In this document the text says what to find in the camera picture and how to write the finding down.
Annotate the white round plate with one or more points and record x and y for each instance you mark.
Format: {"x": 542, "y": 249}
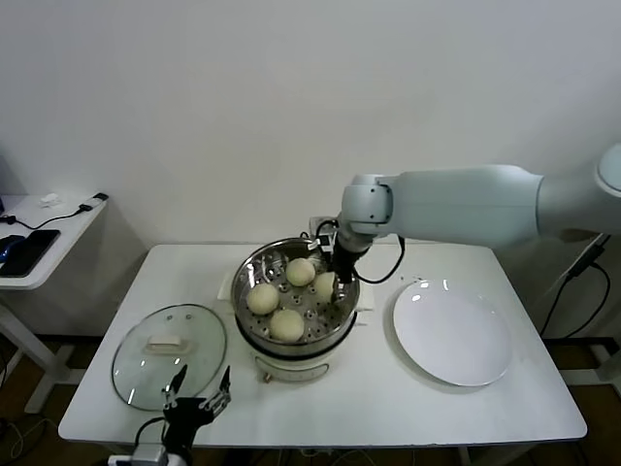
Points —
{"x": 451, "y": 335}

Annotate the black power brick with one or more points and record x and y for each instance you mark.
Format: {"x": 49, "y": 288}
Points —
{"x": 582, "y": 264}

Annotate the white steamed baozi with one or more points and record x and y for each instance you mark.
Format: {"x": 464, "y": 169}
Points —
{"x": 322, "y": 287}
{"x": 286, "y": 324}
{"x": 263, "y": 299}
{"x": 299, "y": 272}

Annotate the dark crumb specks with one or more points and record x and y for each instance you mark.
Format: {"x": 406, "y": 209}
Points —
{"x": 410, "y": 278}

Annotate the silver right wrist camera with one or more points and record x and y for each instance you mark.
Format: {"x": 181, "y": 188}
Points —
{"x": 320, "y": 224}

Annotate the blue computer mouse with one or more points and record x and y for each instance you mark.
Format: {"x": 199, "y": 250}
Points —
{"x": 7, "y": 247}

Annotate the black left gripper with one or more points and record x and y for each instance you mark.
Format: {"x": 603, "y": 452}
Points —
{"x": 186, "y": 415}

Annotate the glass pot lid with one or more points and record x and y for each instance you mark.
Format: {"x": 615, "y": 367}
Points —
{"x": 170, "y": 342}

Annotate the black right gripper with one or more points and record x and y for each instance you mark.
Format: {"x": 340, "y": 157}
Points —
{"x": 345, "y": 264}

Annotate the stainless steamer basket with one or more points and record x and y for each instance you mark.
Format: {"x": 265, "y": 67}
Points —
{"x": 271, "y": 272}

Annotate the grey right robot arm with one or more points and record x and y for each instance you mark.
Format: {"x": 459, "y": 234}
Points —
{"x": 461, "y": 204}

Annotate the black smartphone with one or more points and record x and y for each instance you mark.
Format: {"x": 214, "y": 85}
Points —
{"x": 34, "y": 250}

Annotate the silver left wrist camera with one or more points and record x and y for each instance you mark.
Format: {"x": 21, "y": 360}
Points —
{"x": 148, "y": 454}

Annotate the small white adapter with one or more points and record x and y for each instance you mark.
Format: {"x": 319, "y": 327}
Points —
{"x": 50, "y": 200}

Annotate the black silver plug adapter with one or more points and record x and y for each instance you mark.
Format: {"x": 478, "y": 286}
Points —
{"x": 99, "y": 197}

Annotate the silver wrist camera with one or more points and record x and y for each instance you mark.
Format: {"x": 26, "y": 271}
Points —
{"x": 148, "y": 454}
{"x": 320, "y": 224}

